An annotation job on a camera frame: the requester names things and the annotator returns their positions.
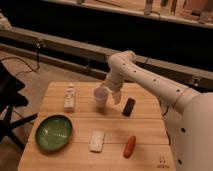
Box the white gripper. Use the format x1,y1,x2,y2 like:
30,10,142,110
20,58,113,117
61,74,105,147
105,71,124,104

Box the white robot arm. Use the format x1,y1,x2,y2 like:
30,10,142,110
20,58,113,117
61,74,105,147
104,51,213,171

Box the black rectangular block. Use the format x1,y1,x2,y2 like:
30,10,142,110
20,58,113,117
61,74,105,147
122,98,135,116

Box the white tube bottle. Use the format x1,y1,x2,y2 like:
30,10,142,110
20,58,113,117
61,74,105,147
64,83,75,112

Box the wooden table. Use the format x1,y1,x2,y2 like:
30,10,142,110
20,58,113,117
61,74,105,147
18,82,176,171

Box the orange carrot toy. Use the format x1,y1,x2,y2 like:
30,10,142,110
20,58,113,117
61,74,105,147
123,136,136,158

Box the white sponge block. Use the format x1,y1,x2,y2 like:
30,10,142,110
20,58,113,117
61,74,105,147
89,130,105,153

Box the green bowl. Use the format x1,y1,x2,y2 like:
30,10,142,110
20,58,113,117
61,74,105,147
35,115,73,153

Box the black office chair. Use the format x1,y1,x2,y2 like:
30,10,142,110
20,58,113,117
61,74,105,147
0,62,37,149

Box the black floor cable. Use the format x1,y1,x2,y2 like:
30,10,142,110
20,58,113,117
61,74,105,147
0,39,44,78

